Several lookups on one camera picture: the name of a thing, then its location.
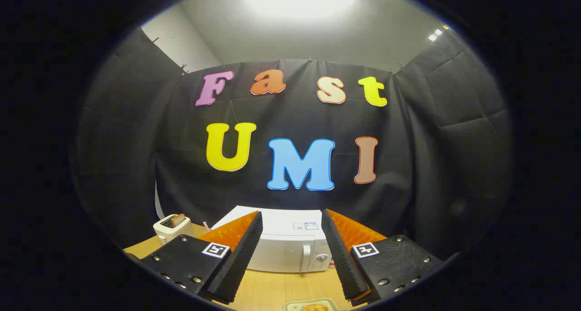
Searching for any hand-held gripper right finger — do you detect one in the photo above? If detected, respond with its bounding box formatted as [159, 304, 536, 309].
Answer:
[321, 208, 448, 307]

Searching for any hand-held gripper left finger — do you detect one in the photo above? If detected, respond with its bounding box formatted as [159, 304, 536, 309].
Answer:
[129, 210, 264, 305]

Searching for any white microwave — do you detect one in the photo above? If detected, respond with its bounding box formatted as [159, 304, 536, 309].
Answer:
[211, 206, 334, 274]

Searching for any white toaster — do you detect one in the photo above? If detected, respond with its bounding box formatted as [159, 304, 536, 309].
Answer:
[153, 213, 195, 246]

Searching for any small beige rectangular plate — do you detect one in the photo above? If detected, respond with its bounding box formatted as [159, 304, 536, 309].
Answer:
[284, 298, 340, 311]

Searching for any small ceiling spot lamp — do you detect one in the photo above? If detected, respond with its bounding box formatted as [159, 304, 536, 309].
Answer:
[428, 26, 451, 42]

